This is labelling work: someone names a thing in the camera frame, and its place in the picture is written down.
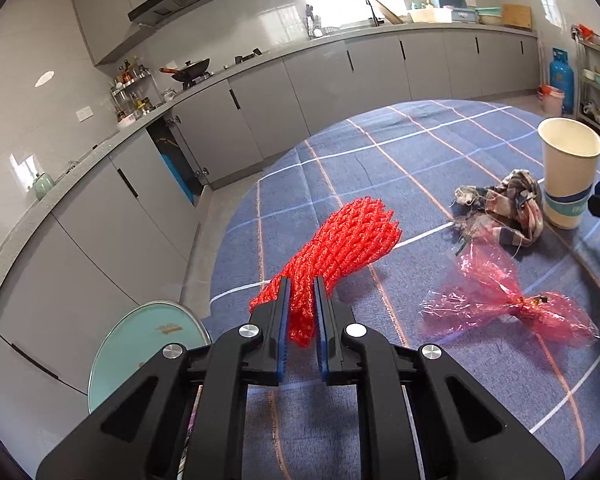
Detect pink cellophane wrapper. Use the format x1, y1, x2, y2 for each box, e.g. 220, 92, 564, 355
419, 240, 600, 348

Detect green ceramic teapot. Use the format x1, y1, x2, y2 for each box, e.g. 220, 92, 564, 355
32, 172, 56, 200

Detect black wok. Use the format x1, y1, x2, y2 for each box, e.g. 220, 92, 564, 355
159, 58, 210, 84

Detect white pink bucket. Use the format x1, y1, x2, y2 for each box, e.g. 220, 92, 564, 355
539, 84, 565, 117

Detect grey lower cabinets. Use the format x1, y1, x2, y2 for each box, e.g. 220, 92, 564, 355
0, 27, 539, 432

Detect red foam net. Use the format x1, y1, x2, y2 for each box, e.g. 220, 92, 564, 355
249, 196, 402, 347

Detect metal storage shelf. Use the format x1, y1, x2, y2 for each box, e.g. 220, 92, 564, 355
571, 24, 600, 135

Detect blue plaid tablecloth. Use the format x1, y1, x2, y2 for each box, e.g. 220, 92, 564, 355
206, 101, 600, 479

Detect kitchen faucet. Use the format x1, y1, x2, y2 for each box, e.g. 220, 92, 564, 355
365, 0, 381, 27

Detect plaid cloth rag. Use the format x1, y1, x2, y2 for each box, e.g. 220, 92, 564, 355
453, 169, 544, 256

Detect wooden cutting board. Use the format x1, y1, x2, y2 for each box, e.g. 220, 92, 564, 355
502, 3, 532, 30

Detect white paper cup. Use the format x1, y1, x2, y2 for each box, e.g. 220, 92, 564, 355
538, 117, 600, 230

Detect teal trash bin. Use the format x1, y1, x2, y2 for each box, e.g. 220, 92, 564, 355
87, 300, 211, 413

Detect blue gas cylinder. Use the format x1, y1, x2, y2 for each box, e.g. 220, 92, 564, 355
550, 48, 574, 115

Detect spice rack with bottles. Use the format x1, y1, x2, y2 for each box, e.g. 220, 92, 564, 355
110, 56, 164, 129

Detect blue bread box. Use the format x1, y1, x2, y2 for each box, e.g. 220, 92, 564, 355
429, 0, 478, 23

